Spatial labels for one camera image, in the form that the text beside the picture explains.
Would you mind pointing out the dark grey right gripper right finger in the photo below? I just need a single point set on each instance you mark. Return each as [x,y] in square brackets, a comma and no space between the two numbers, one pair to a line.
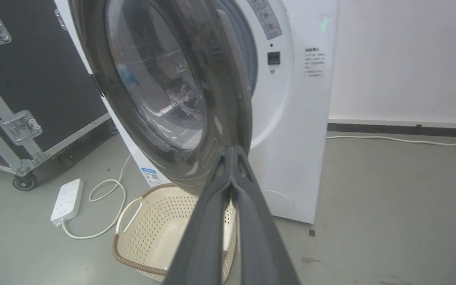
[259,237]

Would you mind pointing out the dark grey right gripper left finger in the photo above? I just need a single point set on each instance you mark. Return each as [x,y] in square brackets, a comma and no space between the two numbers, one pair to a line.
[204,237]

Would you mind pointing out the round dark washing machine door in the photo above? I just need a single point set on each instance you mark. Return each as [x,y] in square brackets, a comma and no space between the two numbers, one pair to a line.
[152,87]

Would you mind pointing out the white front-load washing machine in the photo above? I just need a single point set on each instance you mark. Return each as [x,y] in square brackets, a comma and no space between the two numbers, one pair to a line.
[291,118]

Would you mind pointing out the cream perforated laundry basket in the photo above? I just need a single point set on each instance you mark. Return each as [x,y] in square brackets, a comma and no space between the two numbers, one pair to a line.
[152,237]

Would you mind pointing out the white power strip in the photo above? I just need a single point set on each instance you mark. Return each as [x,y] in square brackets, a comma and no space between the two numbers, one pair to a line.
[67,201]

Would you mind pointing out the black flight case on wheels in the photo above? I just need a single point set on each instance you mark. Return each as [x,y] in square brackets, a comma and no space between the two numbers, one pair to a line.
[34,79]

